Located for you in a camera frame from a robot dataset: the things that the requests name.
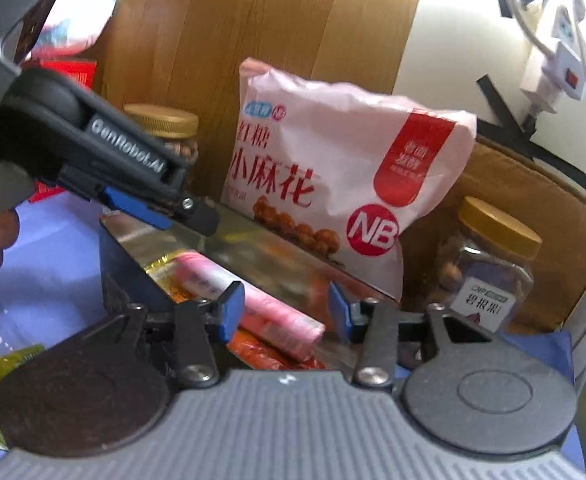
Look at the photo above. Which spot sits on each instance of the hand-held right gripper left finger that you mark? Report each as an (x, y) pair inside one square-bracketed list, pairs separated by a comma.
[(234, 310)]

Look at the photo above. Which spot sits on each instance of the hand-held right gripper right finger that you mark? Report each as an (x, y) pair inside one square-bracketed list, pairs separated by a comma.
[(338, 310)]

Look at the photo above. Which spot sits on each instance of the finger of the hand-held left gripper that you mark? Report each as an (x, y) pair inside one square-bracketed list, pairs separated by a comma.
[(193, 215)]

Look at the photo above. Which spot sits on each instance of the pink sausage packet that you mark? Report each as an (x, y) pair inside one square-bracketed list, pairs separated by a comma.
[(268, 310)]

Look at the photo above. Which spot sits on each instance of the dark tin box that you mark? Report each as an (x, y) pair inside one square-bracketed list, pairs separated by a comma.
[(273, 250)]

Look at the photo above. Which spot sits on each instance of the green snack packet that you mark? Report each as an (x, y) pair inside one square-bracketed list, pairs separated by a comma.
[(3, 375)]

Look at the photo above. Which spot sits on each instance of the red gift box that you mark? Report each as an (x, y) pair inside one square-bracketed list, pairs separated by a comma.
[(70, 72)]

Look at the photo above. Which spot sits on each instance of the cashew jar with gold lid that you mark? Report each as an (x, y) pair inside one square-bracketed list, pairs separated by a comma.
[(165, 125)]

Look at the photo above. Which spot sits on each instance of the pink white plush toy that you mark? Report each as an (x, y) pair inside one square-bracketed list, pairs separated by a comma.
[(80, 15)]

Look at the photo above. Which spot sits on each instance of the pink snack bag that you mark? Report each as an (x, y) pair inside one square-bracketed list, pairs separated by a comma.
[(333, 160)]

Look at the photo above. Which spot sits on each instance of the blue printed cloth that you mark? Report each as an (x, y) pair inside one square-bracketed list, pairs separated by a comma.
[(48, 280)]

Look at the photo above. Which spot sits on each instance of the pecan jar with gold lid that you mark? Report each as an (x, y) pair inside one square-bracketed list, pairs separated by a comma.
[(493, 270)]

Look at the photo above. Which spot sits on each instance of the wooden headboard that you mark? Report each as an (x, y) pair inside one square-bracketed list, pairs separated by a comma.
[(253, 15)]

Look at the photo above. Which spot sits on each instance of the brown padded board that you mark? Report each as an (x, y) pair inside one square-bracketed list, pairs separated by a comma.
[(533, 185)]

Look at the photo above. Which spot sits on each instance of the white power strip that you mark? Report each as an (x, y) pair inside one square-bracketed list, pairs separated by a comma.
[(563, 60)]

